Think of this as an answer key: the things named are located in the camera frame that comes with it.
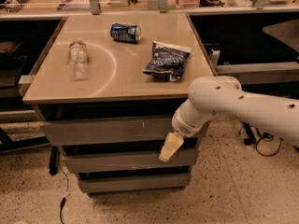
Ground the black cable on floor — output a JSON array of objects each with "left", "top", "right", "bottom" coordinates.
[{"left": 58, "top": 165, "right": 71, "bottom": 224}]

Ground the grey drawer cabinet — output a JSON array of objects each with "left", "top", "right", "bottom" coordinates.
[{"left": 21, "top": 13, "right": 212, "bottom": 182}]

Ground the grey bottom drawer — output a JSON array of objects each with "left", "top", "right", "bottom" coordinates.
[{"left": 78, "top": 173, "right": 192, "bottom": 193}]

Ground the clear plastic water bottle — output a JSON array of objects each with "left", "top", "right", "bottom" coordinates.
[{"left": 66, "top": 40, "right": 88, "bottom": 80}]

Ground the blue crumpled chip bag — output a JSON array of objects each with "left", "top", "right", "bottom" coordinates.
[{"left": 143, "top": 41, "right": 192, "bottom": 82}]

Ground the grey middle drawer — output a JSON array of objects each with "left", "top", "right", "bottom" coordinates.
[{"left": 63, "top": 148, "right": 199, "bottom": 173}]

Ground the black table leg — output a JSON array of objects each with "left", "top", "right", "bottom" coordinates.
[{"left": 243, "top": 122, "right": 256, "bottom": 146}]

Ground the grey drawer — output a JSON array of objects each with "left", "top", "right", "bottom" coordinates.
[
  {"left": 63, "top": 148, "right": 199, "bottom": 173},
  {"left": 40, "top": 115, "right": 210, "bottom": 147},
  {"left": 78, "top": 173, "right": 192, "bottom": 193}
]

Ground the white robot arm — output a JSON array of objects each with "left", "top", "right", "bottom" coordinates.
[{"left": 159, "top": 76, "right": 299, "bottom": 162}]

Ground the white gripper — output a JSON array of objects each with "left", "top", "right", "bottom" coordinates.
[{"left": 159, "top": 110, "right": 201, "bottom": 162}]

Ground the black cable with adapter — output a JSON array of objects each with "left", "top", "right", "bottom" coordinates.
[{"left": 238, "top": 124, "right": 284, "bottom": 158}]

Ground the grey top drawer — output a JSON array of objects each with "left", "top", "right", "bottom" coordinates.
[{"left": 40, "top": 115, "right": 210, "bottom": 147}]

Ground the blue soda can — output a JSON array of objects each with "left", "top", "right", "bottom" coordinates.
[{"left": 110, "top": 23, "right": 141, "bottom": 43}]

